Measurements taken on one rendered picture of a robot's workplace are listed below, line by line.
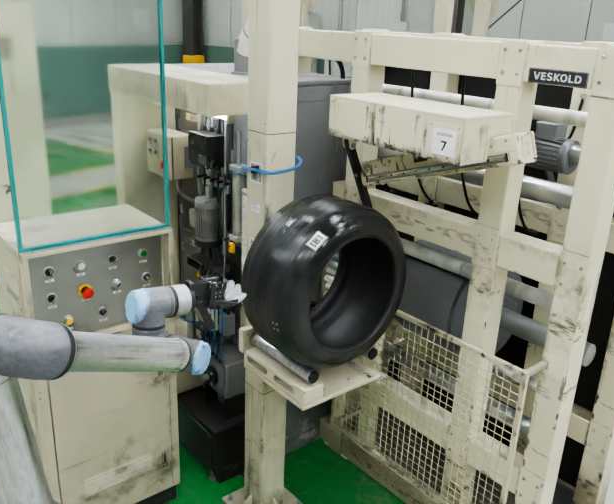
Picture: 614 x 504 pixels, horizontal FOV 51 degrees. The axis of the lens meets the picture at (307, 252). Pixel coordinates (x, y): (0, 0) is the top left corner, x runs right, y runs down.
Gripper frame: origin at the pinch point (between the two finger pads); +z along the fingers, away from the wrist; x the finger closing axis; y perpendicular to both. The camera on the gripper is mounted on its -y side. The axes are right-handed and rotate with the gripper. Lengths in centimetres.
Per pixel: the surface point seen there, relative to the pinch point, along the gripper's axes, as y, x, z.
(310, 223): 23.8, -4.3, 20.0
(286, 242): 17.2, -1.6, 13.5
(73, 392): -55, 58, -29
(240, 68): 66, 87, 49
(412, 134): 54, -15, 49
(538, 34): 167, 441, 836
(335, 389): -37, -8, 39
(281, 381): -37.6, 5.6, 25.4
